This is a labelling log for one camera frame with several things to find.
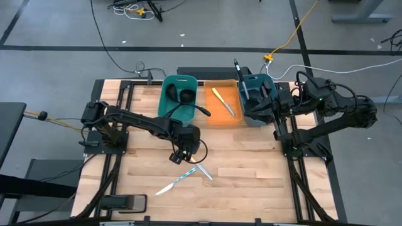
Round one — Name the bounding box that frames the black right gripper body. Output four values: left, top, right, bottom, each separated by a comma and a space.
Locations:
275, 89, 299, 122

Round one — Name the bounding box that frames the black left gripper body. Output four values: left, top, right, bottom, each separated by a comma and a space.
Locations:
169, 125, 202, 165

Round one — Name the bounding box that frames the cream-handled table knife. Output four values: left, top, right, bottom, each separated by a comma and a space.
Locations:
211, 87, 236, 118
187, 153, 214, 181

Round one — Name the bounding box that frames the teal-patterned handle table knife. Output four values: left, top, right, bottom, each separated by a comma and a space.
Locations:
155, 166, 198, 196

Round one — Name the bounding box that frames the black slotted spatula steel shank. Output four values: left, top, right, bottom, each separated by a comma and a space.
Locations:
232, 58, 261, 120

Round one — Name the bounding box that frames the black ladle with white label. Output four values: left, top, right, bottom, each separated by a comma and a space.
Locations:
175, 89, 212, 117

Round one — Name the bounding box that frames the black solid serving spoon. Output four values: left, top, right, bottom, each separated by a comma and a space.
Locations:
163, 83, 183, 119

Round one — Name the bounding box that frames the blue-grey plastic bin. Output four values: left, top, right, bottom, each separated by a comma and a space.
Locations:
237, 73, 280, 127

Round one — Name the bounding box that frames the orange plastic bin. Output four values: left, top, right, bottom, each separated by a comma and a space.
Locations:
204, 79, 244, 126

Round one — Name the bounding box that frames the black perforated computer case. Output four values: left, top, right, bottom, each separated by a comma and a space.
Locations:
177, 66, 252, 81

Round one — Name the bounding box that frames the teal plastic bin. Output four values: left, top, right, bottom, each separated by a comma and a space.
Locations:
156, 74, 198, 127

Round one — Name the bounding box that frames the grey desk foot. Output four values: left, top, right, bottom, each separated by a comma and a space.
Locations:
331, 0, 393, 23
370, 95, 402, 105

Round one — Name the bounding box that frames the black side table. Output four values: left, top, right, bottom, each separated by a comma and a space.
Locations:
0, 102, 28, 169

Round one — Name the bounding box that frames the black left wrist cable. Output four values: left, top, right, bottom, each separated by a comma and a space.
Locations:
190, 139, 209, 164

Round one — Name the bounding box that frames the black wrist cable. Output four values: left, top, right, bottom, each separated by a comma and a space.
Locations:
290, 70, 315, 106
190, 139, 209, 164

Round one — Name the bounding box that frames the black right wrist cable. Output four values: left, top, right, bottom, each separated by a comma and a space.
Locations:
290, 70, 315, 106

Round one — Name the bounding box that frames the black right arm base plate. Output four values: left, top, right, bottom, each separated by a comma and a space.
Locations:
281, 130, 330, 158

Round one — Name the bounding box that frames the white floor cable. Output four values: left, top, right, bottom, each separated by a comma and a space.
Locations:
260, 58, 402, 81

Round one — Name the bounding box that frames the black table edge rail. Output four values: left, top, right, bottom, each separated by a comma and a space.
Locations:
72, 216, 346, 226

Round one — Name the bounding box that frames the yellow extension cable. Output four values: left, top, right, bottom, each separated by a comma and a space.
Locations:
263, 0, 320, 62

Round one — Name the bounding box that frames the black left frame strut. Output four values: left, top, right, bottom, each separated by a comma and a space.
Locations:
73, 80, 133, 220

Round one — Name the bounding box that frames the black frame strut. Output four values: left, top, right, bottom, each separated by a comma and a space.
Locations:
73, 80, 133, 220
276, 82, 339, 222

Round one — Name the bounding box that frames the black bracket device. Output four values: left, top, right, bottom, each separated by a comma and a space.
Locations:
100, 194, 148, 213

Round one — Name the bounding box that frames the black right frame strut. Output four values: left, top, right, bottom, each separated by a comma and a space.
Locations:
276, 82, 339, 222

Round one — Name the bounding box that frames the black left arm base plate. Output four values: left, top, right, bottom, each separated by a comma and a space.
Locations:
84, 129, 129, 155

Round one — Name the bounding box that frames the yellow cable with black clamp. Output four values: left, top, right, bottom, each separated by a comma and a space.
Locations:
24, 110, 90, 134

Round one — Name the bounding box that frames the black floor cable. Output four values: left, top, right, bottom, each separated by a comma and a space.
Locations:
90, 0, 139, 73

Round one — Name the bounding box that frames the white coiled cable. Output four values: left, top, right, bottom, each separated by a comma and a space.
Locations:
112, 4, 155, 21

